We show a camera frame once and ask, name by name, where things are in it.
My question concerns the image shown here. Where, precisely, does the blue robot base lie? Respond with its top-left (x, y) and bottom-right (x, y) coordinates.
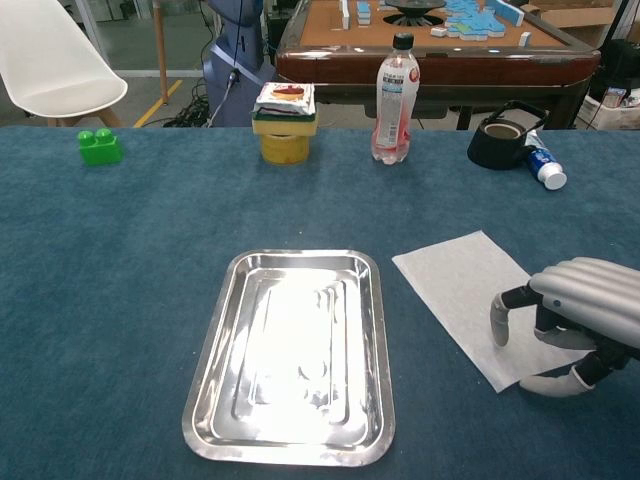
top-left (201, 0), bottom-right (279, 128)

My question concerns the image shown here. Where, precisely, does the yellow green sponge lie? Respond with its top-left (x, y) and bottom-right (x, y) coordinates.
top-left (251, 110), bottom-right (320, 137)

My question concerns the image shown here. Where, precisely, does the blue mahjong tile pile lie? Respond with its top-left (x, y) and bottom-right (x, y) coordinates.
top-left (442, 0), bottom-right (507, 40)

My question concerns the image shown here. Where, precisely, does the cardboard box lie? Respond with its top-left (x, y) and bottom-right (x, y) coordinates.
top-left (529, 0), bottom-right (619, 44)

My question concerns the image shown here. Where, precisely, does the white paper sheet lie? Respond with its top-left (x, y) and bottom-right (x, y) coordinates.
top-left (391, 229), bottom-right (591, 395)

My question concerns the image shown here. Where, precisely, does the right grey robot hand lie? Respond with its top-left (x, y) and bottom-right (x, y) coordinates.
top-left (489, 257), bottom-right (640, 399)

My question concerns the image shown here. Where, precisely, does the black floor cable bundle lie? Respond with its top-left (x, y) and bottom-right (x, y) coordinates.
top-left (162, 77), bottom-right (221, 129)

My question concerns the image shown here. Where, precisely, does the yellow tape roll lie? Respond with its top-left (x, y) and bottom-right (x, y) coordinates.
top-left (259, 132), bottom-right (311, 166)

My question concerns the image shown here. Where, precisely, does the blue mahjong tile row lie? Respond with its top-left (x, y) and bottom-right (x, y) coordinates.
top-left (487, 0), bottom-right (525, 26)

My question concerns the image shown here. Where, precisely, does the black tape roll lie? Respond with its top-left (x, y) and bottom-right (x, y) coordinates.
top-left (466, 121), bottom-right (532, 172)

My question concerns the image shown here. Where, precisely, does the blue white toothpaste tube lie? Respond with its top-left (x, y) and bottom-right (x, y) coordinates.
top-left (522, 128), bottom-right (569, 192)

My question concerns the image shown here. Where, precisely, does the pink drink bottle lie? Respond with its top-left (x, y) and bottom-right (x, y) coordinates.
top-left (370, 32), bottom-right (421, 167)

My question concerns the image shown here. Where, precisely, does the white storage box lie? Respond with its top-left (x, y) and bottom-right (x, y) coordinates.
top-left (582, 87), bottom-right (640, 131)

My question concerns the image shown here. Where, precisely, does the blue felt table cover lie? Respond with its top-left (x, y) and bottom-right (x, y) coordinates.
top-left (0, 125), bottom-right (640, 480)

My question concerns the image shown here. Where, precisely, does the wooden pole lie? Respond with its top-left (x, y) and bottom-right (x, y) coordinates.
top-left (152, 0), bottom-right (170, 106)

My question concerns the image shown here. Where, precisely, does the green toy building block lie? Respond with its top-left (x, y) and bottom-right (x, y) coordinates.
top-left (76, 127), bottom-right (125, 167)

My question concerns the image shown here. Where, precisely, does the stainless steel tray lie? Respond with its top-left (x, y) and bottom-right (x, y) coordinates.
top-left (181, 247), bottom-right (397, 469)

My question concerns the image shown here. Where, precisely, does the black mahjong table dome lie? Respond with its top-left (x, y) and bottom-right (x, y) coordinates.
top-left (378, 0), bottom-right (448, 27)

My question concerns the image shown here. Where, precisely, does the brown mahjong table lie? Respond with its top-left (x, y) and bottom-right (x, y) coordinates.
top-left (274, 0), bottom-right (602, 132)

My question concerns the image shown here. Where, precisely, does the white plastic chair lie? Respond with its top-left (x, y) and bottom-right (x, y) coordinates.
top-left (0, 0), bottom-right (129, 128)

